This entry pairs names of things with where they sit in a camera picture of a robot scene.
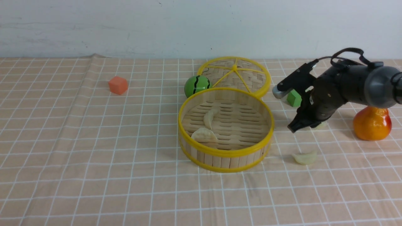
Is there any white dumpling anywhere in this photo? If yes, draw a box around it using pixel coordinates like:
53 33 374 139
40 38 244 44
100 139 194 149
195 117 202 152
313 121 327 130
191 127 218 143
291 151 318 165
203 108 219 130

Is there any green foam cube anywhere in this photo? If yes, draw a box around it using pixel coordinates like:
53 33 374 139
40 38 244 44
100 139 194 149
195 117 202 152
286 89 302 108

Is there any green watermelon toy ball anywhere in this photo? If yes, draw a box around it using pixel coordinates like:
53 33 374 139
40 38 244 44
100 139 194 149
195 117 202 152
184 75 212 98

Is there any bamboo steamer lid yellow rim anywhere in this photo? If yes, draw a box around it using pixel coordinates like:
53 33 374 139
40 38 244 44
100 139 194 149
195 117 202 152
197 56 271 99

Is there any checkered beige tablecloth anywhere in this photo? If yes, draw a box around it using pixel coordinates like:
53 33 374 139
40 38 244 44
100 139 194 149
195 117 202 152
0 55 401 226

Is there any orange foam cube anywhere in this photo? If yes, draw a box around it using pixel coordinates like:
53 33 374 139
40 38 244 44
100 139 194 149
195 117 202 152
108 76 129 95

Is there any orange yellow toy pear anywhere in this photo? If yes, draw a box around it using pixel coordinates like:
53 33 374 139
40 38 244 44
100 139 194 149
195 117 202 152
353 107 392 141

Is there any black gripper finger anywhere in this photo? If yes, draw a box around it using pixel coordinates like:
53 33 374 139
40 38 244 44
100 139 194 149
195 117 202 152
288 114 314 133

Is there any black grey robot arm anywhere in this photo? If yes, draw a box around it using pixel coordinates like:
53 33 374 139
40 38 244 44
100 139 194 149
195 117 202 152
282 64 401 133

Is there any black cable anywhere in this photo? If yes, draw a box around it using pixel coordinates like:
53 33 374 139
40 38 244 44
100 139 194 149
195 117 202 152
309 48 384 71

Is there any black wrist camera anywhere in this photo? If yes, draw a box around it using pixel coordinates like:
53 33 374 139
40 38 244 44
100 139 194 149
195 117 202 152
272 61 317 100

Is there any bamboo steamer tray yellow rim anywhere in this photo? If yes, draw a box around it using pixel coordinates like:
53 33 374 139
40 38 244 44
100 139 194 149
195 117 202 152
178 88 274 173

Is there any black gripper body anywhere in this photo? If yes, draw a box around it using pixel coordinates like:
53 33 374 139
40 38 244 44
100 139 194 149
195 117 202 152
297 75 347 123

